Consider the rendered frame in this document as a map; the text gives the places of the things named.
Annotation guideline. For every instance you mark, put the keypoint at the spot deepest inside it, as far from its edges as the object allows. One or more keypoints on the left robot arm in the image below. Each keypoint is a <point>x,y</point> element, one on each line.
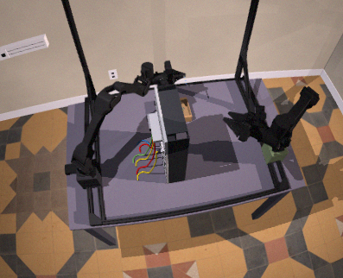
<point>282,122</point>

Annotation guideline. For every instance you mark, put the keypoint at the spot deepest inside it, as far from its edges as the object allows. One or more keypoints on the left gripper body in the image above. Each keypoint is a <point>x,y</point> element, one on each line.
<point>257,132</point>

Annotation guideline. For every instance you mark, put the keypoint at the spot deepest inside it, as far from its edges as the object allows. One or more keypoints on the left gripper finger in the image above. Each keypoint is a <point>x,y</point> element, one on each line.
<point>238,116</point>
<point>234,125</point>

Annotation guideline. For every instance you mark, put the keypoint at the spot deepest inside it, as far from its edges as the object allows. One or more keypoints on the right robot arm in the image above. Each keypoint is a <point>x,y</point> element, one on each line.
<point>104,104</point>

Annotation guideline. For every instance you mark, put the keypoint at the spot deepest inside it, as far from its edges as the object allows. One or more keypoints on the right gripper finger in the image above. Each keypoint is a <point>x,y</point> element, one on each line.
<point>177,73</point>
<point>177,78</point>

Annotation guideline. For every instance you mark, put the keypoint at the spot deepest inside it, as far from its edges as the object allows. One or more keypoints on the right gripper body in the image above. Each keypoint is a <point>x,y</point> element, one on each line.
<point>168,69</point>

